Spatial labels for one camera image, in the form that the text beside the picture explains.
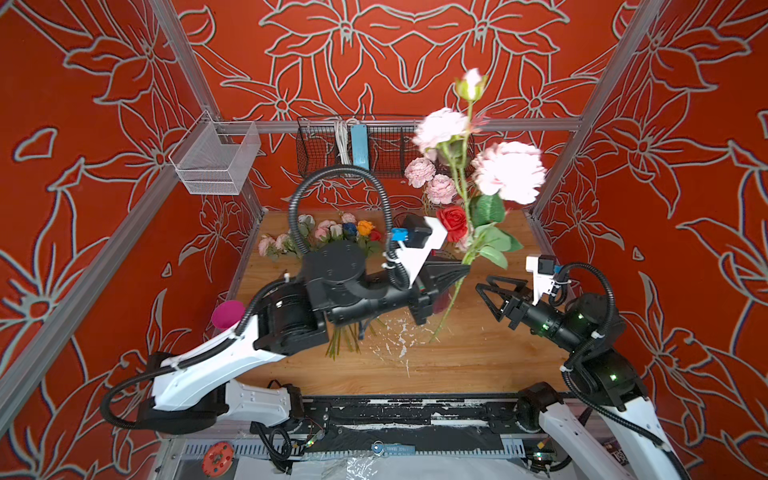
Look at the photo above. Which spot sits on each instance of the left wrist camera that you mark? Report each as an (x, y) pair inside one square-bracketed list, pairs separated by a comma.
[(414, 241)]

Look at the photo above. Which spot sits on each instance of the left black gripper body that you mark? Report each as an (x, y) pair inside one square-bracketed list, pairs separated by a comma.
[(362, 304)]

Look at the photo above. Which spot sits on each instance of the large pink peony stem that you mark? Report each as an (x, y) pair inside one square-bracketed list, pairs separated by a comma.
[(486, 181)]

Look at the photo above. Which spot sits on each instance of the purple ribbed glass vase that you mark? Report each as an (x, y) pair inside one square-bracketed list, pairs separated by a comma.
[(443, 301)]

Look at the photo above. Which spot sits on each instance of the blue rose stem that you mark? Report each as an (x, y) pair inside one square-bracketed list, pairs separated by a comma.
[(350, 230)]

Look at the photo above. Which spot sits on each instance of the clear plastic wall bin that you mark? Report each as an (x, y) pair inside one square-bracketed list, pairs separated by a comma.
[(216, 157)]

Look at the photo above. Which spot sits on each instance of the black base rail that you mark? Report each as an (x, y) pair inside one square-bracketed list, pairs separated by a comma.
[(430, 423)]

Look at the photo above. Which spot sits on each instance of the red rose stem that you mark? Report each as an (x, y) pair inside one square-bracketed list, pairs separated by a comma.
[(454, 220)]

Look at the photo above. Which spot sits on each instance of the light blue box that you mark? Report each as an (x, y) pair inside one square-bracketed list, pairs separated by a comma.
[(360, 145)]

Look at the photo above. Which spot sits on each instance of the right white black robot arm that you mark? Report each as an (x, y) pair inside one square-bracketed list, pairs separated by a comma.
[(606, 382)]

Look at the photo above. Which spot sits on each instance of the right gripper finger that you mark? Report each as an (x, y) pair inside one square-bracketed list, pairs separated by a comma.
[(495, 298), (507, 286)]

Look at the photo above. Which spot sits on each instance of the orange rose stem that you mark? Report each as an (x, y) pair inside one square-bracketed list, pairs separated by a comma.
[(365, 228)]

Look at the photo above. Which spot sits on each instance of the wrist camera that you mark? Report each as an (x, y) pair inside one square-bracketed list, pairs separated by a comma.
[(543, 269), (414, 241)]

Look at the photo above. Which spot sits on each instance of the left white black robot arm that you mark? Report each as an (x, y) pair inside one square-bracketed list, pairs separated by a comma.
[(190, 392)]

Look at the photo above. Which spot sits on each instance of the pink plastic cup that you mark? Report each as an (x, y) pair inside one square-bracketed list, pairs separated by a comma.
[(227, 314)]

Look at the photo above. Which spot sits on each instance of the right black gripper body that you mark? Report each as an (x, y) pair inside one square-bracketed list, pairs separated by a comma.
[(552, 322)]

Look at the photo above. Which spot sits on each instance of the pink rose bunch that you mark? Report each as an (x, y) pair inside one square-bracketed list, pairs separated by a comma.
[(316, 234)]

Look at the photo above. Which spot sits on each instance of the black wire wall basket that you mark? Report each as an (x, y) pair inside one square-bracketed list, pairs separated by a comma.
[(324, 141)]

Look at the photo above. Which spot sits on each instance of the pink double rose stem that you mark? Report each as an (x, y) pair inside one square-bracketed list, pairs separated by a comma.
[(439, 189)]

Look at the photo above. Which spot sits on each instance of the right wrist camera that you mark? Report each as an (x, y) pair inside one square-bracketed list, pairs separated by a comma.
[(543, 269)]

